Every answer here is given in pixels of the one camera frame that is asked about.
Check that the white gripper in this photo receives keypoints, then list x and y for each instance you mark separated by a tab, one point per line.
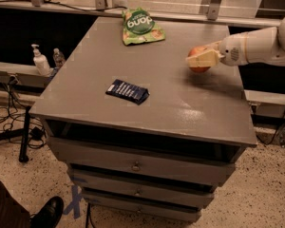
232	50

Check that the red apple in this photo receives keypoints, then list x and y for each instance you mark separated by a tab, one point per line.
198	60

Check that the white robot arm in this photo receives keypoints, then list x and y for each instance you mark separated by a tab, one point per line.
265	45

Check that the green snack bag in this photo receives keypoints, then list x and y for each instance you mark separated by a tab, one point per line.
140	28

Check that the dark blue snack packet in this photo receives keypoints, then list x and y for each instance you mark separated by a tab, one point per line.
124	90

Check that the grey drawer cabinet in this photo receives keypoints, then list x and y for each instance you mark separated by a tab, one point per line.
164	157

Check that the clear small bottle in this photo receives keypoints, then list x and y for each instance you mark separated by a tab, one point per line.
58	57

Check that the white pump bottle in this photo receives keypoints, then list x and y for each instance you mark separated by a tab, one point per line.
40	61

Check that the blue tape cross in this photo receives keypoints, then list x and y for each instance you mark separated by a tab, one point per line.
76	206

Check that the black stand pole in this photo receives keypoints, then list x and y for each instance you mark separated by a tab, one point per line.
23	157

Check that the black leather shoe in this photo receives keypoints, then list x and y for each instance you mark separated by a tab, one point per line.
49	215

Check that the brown trouser leg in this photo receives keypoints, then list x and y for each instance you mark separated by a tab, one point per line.
12	214

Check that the metal railing frame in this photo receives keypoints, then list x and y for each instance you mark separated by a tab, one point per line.
237	13

